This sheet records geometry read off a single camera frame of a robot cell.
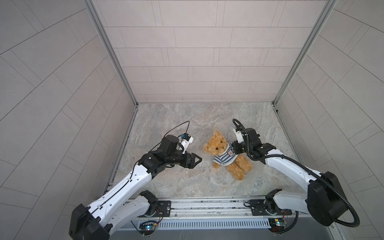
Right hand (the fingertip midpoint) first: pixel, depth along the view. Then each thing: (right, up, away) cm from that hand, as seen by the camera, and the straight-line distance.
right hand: (231, 144), depth 86 cm
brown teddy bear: (-10, +1, -7) cm, 12 cm away
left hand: (-19, -4, -15) cm, 24 cm away
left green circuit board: (-41, -32, -21) cm, 57 cm away
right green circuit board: (+17, -33, -18) cm, 41 cm away
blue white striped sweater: (-3, -6, -5) cm, 9 cm away
